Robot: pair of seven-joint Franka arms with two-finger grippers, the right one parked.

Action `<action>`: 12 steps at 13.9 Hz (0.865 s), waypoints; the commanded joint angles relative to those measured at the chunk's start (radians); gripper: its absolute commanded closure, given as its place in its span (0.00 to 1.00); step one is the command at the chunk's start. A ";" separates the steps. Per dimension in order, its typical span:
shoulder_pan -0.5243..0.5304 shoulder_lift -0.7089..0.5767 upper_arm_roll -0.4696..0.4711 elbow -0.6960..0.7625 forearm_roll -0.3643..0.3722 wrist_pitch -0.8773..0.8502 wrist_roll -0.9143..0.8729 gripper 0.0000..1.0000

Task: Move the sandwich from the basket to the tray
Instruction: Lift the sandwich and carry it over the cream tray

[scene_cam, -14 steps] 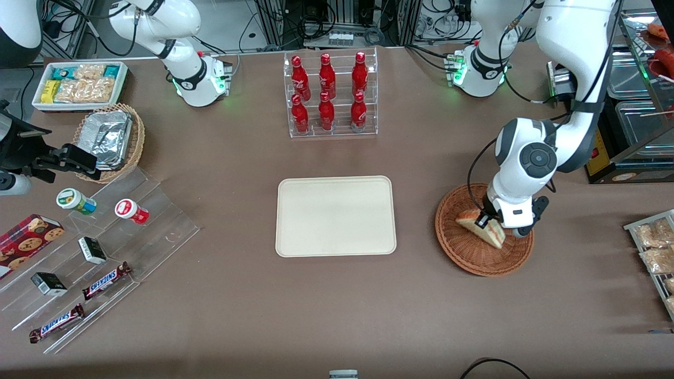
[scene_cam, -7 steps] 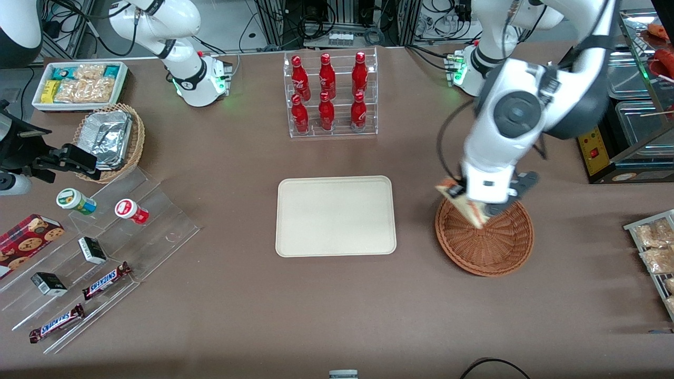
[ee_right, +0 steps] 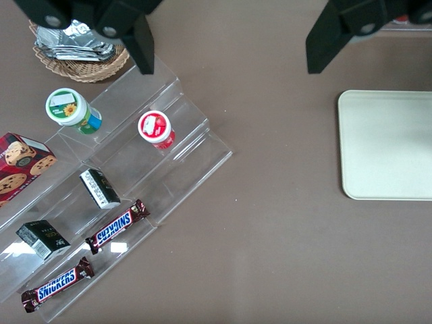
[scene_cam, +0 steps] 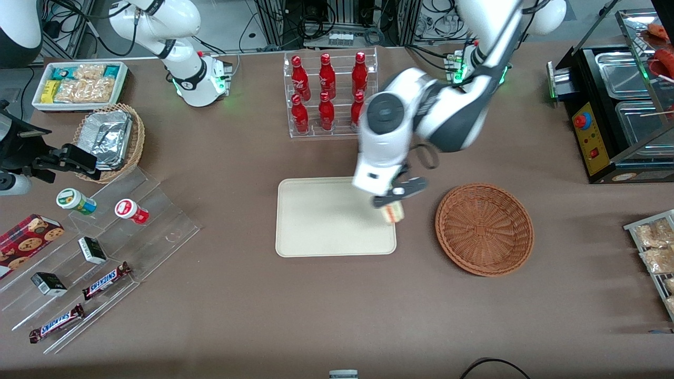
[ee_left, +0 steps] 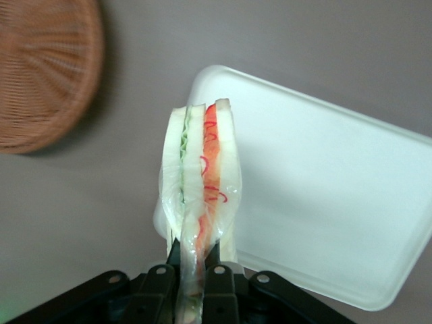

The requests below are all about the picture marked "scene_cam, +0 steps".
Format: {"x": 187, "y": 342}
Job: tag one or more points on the clear acrylic stepped shelf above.
{"x": 158, "y": 221}

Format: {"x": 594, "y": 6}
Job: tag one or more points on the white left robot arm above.
{"x": 453, "y": 113}

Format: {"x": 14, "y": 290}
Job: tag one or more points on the clear rice cracker bag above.
{"x": 89, "y": 71}
{"x": 87, "y": 90}

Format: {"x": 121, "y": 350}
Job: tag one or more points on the yellow snack packet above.
{"x": 50, "y": 92}

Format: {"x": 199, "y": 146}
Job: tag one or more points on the white power strip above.
{"x": 340, "y": 38}

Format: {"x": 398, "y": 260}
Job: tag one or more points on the light wicker basket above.
{"x": 138, "y": 137}

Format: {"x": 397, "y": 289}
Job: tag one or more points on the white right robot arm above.
{"x": 184, "y": 73}

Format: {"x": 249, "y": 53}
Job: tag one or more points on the snickers chocolate bar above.
{"x": 57, "y": 323}
{"x": 105, "y": 281}

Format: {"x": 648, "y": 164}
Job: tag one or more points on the teal snack packet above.
{"x": 62, "y": 72}
{"x": 111, "y": 71}

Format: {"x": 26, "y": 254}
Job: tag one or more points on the aluminium frame post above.
{"x": 277, "y": 23}
{"x": 408, "y": 23}

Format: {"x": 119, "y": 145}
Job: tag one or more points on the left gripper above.
{"x": 403, "y": 170}

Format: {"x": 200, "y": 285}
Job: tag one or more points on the steel food pan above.
{"x": 624, "y": 67}
{"x": 642, "y": 123}

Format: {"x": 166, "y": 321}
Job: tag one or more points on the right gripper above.
{"x": 30, "y": 156}

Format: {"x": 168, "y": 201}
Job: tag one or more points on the green lid snack cup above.
{"x": 73, "y": 200}

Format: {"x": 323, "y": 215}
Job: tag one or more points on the clear bagged snack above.
{"x": 670, "y": 285}
{"x": 670, "y": 306}
{"x": 653, "y": 234}
{"x": 658, "y": 260}

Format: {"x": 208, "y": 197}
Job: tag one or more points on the cream rectangular tray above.
{"x": 326, "y": 221}

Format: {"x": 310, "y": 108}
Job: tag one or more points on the black hot food case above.
{"x": 595, "y": 152}

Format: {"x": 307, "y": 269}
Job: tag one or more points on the clear acrylic bottle rack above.
{"x": 316, "y": 132}

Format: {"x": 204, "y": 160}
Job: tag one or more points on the grey white device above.
{"x": 343, "y": 374}

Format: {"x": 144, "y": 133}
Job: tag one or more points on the stack of foil trays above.
{"x": 108, "y": 137}

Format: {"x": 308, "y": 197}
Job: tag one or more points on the red lid snack cup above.
{"x": 130, "y": 210}

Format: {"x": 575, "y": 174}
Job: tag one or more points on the small black box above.
{"x": 92, "y": 250}
{"x": 48, "y": 284}

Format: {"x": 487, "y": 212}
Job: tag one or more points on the red sausage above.
{"x": 666, "y": 62}

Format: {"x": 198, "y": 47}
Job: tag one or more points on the red cookie box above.
{"x": 26, "y": 243}

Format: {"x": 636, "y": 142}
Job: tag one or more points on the orange sausage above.
{"x": 661, "y": 30}

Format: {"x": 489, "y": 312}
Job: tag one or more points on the round brown wicker basket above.
{"x": 484, "y": 229}

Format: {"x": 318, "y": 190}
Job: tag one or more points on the red emergency button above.
{"x": 581, "y": 121}

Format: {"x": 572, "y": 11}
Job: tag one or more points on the white plastic snack bin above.
{"x": 124, "y": 84}

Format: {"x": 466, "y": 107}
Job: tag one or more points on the triangular sandwich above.
{"x": 394, "y": 213}

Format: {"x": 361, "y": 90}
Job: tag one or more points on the red soda bottle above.
{"x": 356, "y": 113}
{"x": 326, "y": 115}
{"x": 359, "y": 75}
{"x": 300, "y": 79}
{"x": 327, "y": 78}
{"x": 300, "y": 117}

